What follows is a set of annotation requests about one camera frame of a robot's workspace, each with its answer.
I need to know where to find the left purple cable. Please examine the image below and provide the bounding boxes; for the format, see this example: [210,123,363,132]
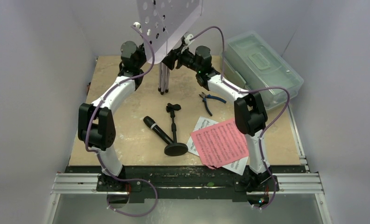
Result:
[84,21,159,217]

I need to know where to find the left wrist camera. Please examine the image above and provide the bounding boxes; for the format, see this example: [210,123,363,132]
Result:
[133,22,142,32]

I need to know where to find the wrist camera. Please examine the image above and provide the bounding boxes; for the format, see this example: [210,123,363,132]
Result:
[181,32,194,46]
[133,22,142,32]

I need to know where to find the lilac folding music stand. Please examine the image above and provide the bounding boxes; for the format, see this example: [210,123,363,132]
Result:
[136,0,203,95]

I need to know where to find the aluminium rail frame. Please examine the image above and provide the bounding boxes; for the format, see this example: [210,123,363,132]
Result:
[43,108,332,224]

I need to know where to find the clear plastic storage box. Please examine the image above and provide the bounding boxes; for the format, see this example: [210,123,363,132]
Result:
[221,31,304,110]

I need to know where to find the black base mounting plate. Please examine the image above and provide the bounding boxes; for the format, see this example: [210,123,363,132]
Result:
[64,165,307,204]

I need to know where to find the blue handled cutting pliers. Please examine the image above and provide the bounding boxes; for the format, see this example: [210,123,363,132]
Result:
[199,93,227,117]

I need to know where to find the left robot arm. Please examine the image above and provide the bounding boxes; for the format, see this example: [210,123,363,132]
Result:
[78,41,147,191]

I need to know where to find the black handheld microphone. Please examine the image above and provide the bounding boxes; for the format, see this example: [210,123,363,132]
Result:
[143,116,173,145]

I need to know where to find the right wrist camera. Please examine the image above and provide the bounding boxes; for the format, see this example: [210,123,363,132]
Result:
[181,32,194,46]

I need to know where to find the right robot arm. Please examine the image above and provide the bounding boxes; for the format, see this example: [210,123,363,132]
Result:
[162,46,274,191]

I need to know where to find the black desktop microphone stand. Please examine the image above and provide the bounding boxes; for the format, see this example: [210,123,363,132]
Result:
[164,103,188,156]

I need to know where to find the pink sheet music page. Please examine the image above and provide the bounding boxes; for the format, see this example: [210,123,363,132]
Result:
[191,119,249,169]

